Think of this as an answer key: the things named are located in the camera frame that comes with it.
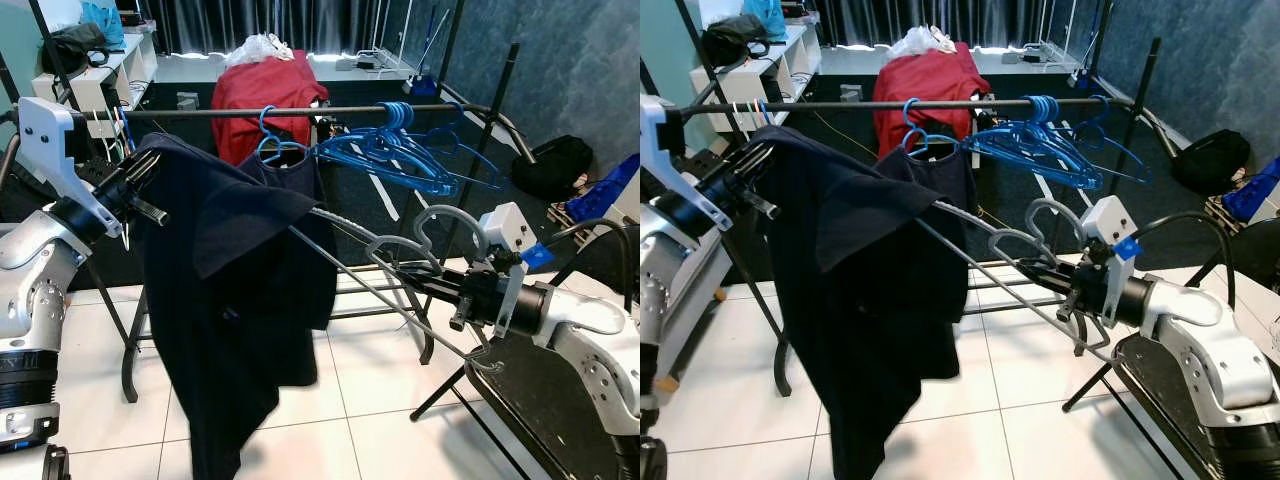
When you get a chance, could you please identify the grey metal hanger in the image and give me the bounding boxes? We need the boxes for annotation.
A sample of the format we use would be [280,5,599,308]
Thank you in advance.
[288,204,503,374]
[915,197,1126,363]

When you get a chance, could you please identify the dark navy shirt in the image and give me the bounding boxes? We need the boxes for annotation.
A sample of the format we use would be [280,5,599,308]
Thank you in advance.
[130,132,341,480]
[745,125,988,480]

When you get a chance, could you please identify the white shelf unit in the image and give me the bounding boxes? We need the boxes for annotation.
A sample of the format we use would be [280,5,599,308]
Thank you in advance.
[30,20,159,141]
[690,20,824,136]

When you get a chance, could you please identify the black metal clothes rack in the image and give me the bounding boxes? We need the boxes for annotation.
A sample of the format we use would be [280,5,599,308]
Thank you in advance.
[640,0,1193,399]
[0,40,538,403]

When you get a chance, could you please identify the black handbag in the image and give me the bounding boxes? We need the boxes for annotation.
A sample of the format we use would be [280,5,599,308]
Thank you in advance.
[700,14,771,67]
[40,22,109,77]

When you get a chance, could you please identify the red cloth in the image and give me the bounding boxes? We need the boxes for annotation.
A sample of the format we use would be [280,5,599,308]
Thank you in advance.
[210,50,330,167]
[873,43,993,157]

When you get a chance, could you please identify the black backpack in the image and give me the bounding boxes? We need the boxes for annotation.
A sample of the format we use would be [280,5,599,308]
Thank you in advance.
[512,135,594,202]
[1170,128,1253,197]

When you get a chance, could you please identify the blue bag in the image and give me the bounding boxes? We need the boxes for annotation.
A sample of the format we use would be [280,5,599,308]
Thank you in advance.
[745,0,789,41]
[80,0,127,51]

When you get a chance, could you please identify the white plastic bag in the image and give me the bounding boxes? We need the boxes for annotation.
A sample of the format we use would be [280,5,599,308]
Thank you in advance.
[225,33,297,69]
[890,25,958,59]

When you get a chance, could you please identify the dark curtain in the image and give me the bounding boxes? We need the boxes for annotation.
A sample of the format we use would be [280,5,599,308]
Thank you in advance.
[810,0,1101,49]
[140,0,451,56]

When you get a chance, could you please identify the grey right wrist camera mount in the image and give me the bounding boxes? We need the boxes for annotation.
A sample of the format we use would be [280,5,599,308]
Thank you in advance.
[478,202,542,339]
[1080,195,1143,327]

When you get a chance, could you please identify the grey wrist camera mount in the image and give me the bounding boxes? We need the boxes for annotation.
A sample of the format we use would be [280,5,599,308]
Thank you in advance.
[17,97,124,239]
[640,95,735,233]
[478,202,542,339]
[1080,195,1143,327]

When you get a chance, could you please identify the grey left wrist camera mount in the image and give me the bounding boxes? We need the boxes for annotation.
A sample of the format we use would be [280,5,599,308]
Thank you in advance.
[17,97,124,239]
[640,95,735,233]

